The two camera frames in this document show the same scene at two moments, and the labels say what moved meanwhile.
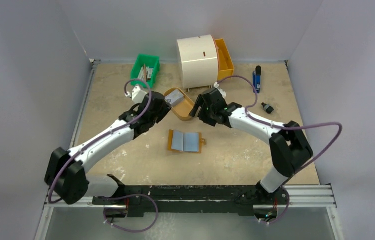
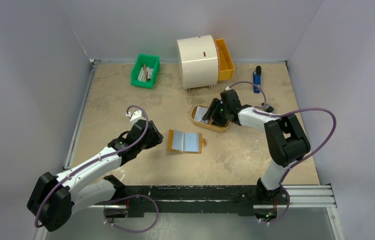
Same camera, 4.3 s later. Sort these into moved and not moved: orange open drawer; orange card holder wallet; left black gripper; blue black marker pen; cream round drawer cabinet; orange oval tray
Moved: left black gripper; orange oval tray
Not moved: orange open drawer; orange card holder wallet; blue black marker pen; cream round drawer cabinet
